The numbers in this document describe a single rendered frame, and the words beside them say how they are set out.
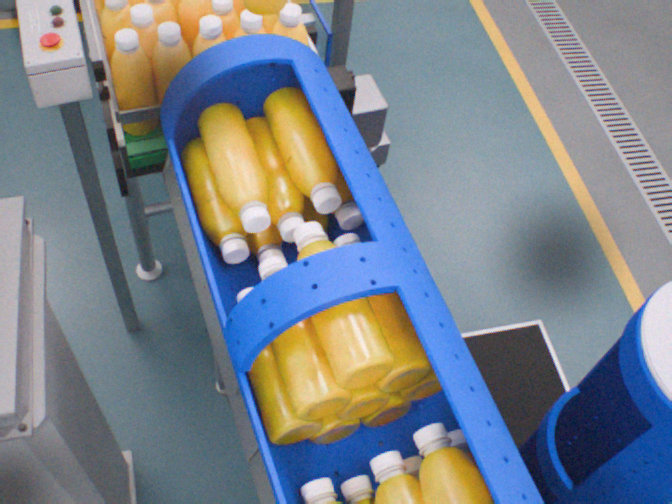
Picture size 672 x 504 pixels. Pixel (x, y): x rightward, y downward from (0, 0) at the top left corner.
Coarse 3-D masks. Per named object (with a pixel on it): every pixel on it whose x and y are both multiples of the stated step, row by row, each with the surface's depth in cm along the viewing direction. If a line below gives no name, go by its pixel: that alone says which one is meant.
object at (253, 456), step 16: (176, 192) 131; (176, 208) 131; (192, 240) 124; (192, 256) 124; (192, 272) 125; (208, 288) 118; (208, 304) 118; (208, 320) 119; (224, 352) 113; (224, 368) 113; (224, 384) 113; (240, 400) 108; (240, 416) 108; (240, 432) 109; (256, 448) 104; (256, 464) 104; (256, 480) 104; (272, 496) 100
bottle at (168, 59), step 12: (180, 36) 123; (156, 48) 123; (168, 48) 122; (180, 48) 123; (156, 60) 124; (168, 60) 123; (180, 60) 124; (156, 72) 126; (168, 72) 125; (156, 84) 129; (168, 84) 127
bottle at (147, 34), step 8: (152, 16) 126; (136, 24) 124; (144, 24) 124; (152, 24) 126; (136, 32) 125; (144, 32) 125; (152, 32) 126; (144, 40) 125; (152, 40) 126; (144, 48) 126; (152, 48) 127
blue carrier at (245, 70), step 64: (192, 64) 103; (256, 64) 108; (320, 64) 109; (192, 128) 114; (384, 192) 95; (320, 256) 82; (384, 256) 84; (256, 320) 82; (448, 320) 84; (448, 384) 76; (320, 448) 96; (384, 448) 98; (512, 448) 76
